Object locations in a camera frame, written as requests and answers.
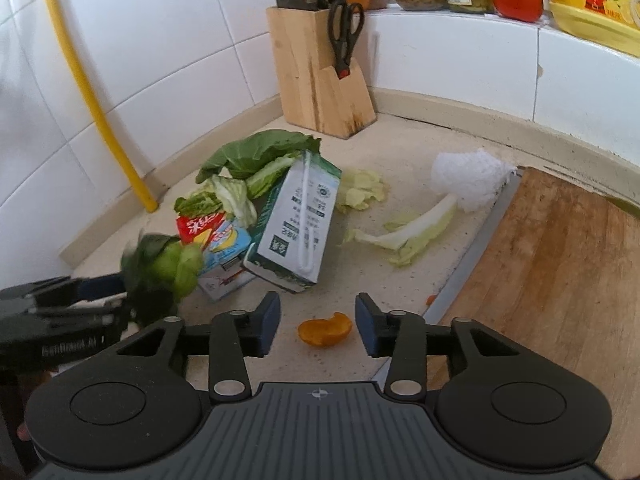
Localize yellow pipe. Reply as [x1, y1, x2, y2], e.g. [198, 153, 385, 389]
[32, 0, 159, 212]

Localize white and green milk carton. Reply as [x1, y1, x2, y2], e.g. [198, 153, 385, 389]
[242, 152, 344, 295]

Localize wooden knife block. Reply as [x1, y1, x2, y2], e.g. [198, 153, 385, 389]
[265, 5, 377, 140]

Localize orange peel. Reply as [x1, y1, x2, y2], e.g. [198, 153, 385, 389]
[298, 311, 353, 349]

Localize grey metal strip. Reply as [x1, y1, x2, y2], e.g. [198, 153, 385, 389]
[372, 166, 525, 391]

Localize white stalk napa leaf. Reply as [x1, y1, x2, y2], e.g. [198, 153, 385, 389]
[342, 192, 459, 267]

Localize green leafy vegetable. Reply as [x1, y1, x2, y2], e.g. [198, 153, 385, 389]
[121, 233, 206, 322]

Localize green cabbage leaf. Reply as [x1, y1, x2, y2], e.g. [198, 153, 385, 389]
[196, 129, 322, 184]

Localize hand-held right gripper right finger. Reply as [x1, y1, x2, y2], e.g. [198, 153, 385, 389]
[355, 292, 546, 403]

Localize black scissors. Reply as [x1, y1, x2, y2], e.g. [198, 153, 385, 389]
[327, 1, 366, 80]

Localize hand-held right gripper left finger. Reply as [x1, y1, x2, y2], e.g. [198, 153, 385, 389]
[100, 291, 282, 403]

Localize red and blue carton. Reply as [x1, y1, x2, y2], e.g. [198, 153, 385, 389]
[176, 211, 254, 303]

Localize pale yellow cabbage leaf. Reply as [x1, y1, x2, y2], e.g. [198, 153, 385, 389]
[335, 169, 390, 214]

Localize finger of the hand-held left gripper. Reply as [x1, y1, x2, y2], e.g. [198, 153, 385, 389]
[0, 302, 132, 334]
[0, 274, 129, 311]

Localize white foam net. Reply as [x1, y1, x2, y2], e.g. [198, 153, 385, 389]
[430, 147, 519, 214]

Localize light green lettuce leaf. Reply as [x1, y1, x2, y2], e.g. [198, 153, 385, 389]
[172, 174, 259, 229]

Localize wooden cutting board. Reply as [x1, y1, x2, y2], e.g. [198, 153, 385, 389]
[427, 167, 640, 480]

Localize yellow oil bottle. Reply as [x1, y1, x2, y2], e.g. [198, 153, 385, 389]
[545, 0, 640, 59]

